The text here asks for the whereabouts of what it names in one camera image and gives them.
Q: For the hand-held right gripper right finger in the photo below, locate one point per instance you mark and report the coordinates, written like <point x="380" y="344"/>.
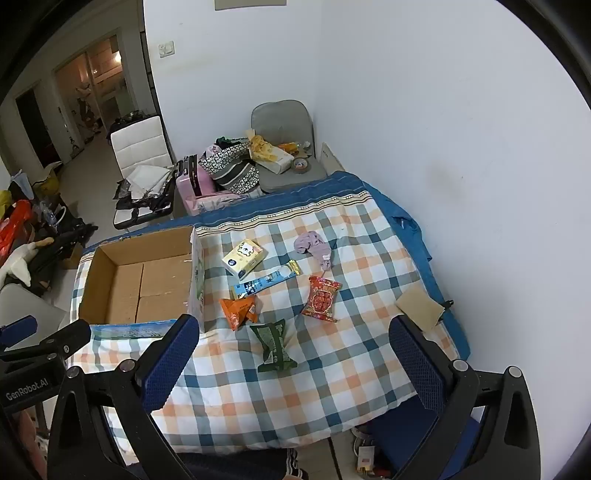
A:
<point x="418" y="364"/>

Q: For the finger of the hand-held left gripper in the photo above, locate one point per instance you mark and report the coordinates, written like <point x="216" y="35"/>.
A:
<point x="16" y="330"/>
<point x="60" y="339"/>

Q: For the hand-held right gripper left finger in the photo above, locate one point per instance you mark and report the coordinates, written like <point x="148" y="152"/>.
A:
<point x="170" y="362"/>

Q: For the brown cardboard piece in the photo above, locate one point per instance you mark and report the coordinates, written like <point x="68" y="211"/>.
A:
<point x="419" y="307"/>

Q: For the white goose plush toy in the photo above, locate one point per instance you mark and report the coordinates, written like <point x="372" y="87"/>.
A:
<point x="21" y="263"/>

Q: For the small black plug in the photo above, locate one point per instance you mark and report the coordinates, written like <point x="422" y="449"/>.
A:
<point x="448" y="304"/>

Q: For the orange snack packet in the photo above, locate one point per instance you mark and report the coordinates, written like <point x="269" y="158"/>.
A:
<point x="238" y="311"/>

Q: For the checkered blanket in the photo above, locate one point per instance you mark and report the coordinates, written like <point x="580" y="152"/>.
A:
<point x="332" y="369"/>

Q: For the open cardboard box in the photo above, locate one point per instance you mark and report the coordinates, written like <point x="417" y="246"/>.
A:
<point x="138" y="281"/>

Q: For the red plastic bag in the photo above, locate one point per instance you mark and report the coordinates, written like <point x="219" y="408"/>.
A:
<point x="11" y="228"/>

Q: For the green snack packet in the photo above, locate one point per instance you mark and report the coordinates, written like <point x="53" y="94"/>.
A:
<point x="272" y="346"/>

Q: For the white power strip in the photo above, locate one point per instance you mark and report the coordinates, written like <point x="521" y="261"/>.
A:
<point x="365" y="454"/>

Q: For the red snack packet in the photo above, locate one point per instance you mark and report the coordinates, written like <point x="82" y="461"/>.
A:
<point x="322" y="298"/>

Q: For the long blue white packet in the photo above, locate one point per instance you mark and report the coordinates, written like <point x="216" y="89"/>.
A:
<point x="263" y="281"/>

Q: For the yellow tissue pack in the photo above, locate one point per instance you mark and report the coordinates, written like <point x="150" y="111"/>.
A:
<point x="242" y="258"/>

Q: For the blue bed sheet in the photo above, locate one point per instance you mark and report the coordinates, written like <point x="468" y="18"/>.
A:
<point x="406" y="221"/>

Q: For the purple cloth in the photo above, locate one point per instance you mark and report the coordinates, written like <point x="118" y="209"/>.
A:
<point x="311" y="244"/>

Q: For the pink tissue pack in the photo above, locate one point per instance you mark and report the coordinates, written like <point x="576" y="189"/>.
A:
<point x="210" y="203"/>

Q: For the pink suitcase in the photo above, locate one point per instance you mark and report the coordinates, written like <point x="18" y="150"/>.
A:
<point x="191" y="182"/>

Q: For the black white patterned bag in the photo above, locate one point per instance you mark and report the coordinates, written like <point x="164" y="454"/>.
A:
<point x="231" y="168"/>

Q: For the white chair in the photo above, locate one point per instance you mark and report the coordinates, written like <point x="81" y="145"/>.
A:
<point x="138" y="141"/>

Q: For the white tissue box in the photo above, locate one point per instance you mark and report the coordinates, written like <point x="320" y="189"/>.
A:
<point x="274" y="161"/>

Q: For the brown tape roll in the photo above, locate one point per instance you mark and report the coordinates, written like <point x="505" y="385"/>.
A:
<point x="301" y="165"/>

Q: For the yellow plastic bag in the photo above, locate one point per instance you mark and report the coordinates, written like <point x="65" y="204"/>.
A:
<point x="262" y="145"/>

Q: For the glass sliding door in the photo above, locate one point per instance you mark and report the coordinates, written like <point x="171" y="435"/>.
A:
<point x="90" y="92"/>

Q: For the grey cushioned chair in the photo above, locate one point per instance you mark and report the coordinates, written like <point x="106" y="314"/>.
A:
<point x="281" y="117"/>

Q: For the white light switch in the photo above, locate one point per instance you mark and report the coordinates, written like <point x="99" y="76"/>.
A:
<point x="166" y="49"/>

